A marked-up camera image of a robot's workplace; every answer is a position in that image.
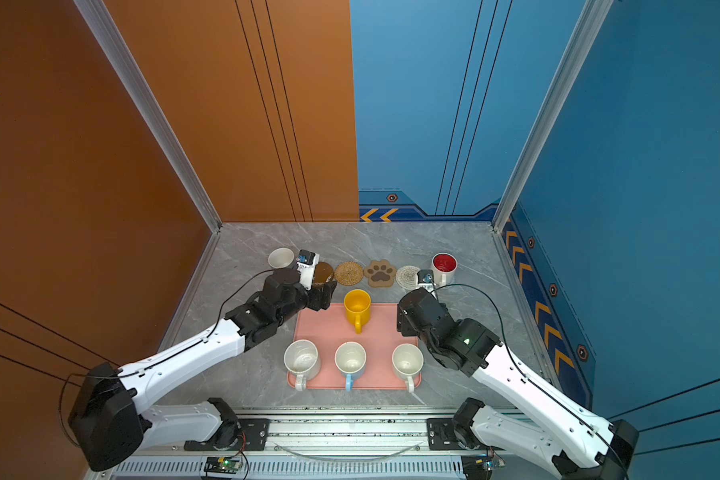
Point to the white mug red inside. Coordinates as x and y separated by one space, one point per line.
444 266

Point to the left aluminium corner post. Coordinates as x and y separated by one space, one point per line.
102 25

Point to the right aluminium corner post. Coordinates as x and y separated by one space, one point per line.
587 28

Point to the purple mug white inside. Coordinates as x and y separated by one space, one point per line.
282 257

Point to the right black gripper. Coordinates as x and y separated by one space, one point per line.
403 322

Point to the glossy dark wooden coaster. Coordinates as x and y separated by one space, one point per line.
323 273

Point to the white mug blue handle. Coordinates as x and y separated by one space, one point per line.
350 358

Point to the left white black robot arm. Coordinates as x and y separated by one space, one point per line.
113 416

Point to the white rainbow stitched coaster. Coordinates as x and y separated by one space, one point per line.
407 277

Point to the woven rattan round coaster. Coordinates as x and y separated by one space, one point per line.
349 273

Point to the cork paw print coaster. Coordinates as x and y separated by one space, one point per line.
380 274

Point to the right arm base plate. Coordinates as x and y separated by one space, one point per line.
441 435

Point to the yellow mug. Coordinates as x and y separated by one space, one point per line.
357 304

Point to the right circuit board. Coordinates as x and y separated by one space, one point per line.
481 467

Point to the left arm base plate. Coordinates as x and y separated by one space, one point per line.
246 434

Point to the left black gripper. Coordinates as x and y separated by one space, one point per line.
318 303

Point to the pink rectangular tray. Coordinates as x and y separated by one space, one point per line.
377 358

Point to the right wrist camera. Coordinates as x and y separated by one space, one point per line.
425 280

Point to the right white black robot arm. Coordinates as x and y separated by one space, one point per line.
558 435

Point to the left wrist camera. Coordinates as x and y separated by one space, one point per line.
306 263

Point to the aluminium corner post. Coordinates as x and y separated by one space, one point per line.
587 28
102 25

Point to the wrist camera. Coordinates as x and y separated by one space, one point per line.
306 263
425 280

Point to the left green circuit board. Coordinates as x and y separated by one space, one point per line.
224 467

